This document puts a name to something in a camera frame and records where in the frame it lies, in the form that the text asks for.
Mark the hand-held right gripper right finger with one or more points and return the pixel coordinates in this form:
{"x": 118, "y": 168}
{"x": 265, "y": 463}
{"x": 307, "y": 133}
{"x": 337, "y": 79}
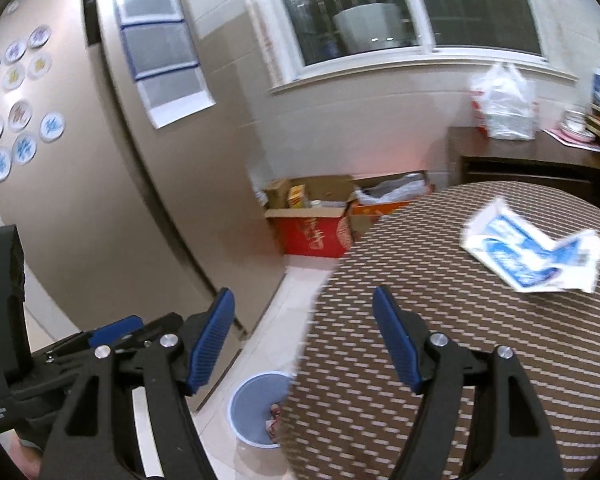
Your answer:
{"x": 397, "y": 340}

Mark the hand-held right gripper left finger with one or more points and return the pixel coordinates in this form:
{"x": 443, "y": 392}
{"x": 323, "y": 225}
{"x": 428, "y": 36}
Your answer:
{"x": 210, "y": 345}

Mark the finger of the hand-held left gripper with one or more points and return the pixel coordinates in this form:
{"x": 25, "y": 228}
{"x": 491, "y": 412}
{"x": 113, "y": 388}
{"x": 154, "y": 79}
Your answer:
{"x": 115, "y": 330}

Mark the blue plastic trash bin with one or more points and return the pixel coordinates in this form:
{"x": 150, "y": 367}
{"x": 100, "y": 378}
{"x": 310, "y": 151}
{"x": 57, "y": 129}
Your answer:
{"x": 252, "y": 405}

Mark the blue white packet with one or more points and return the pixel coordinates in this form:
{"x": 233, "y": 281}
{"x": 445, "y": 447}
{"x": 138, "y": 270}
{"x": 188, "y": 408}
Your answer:
{"x": 505, "y": 250}

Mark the round table patterned tablecloth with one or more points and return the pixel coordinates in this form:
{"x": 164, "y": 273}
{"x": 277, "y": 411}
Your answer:
{"x": 430, "y": 270}

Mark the pink white crumpled wrapper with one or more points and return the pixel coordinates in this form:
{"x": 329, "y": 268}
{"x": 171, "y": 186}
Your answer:
{"x": 274, "y": 422}

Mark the printed brown cardboard box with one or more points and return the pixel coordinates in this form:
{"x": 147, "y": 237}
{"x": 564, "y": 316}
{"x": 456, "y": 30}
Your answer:
{"x": 370, "y": 212}

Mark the red cardboard gift box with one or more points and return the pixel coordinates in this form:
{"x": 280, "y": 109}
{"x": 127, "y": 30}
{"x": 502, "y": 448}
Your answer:
{"x": 305, "y": 235}

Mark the grey white plastic bag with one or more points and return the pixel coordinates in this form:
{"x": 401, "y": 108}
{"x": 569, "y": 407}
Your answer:
{"x": 395, "y": 187}

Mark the small brown cardboard carton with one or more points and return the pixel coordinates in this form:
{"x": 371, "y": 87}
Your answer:
{"x": 276, "y": 194}

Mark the open brown cardboard box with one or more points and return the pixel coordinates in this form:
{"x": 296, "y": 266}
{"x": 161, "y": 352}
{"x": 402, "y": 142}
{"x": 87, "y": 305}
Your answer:
{"x": 330, "y": 187}

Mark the small yellow box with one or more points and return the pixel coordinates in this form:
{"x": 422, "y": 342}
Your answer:
{"x": 298, "y": 196}

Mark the beige grey refrigerator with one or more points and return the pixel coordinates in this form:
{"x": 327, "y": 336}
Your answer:
{"x": 205, "y": 160}

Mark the group of round fridge magnets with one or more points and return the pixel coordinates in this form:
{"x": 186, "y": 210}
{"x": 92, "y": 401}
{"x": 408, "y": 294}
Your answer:
{"x": 20, "y": 115}

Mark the dark wooden cabinet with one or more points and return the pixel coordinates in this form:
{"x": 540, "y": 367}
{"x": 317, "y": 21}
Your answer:
{"x": 505, "y": 155}

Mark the white blue-edged calendar sheet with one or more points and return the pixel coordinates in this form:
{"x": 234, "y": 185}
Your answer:
{"x": 175, "y": 97}
{"x": 150, "y": 2}
{"x": 160, "y": 50}

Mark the white plastic shopping bag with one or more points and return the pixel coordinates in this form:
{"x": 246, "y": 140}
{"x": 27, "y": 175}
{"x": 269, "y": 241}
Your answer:
{"x": 505, "y": 105}

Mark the pink table mat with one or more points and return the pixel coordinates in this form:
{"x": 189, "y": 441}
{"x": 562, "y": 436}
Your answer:
{"x": 580, "y": 144}

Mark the white framed window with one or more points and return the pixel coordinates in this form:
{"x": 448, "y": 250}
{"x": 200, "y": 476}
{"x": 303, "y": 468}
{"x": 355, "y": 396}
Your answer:
{"x": 355, "y": 10}

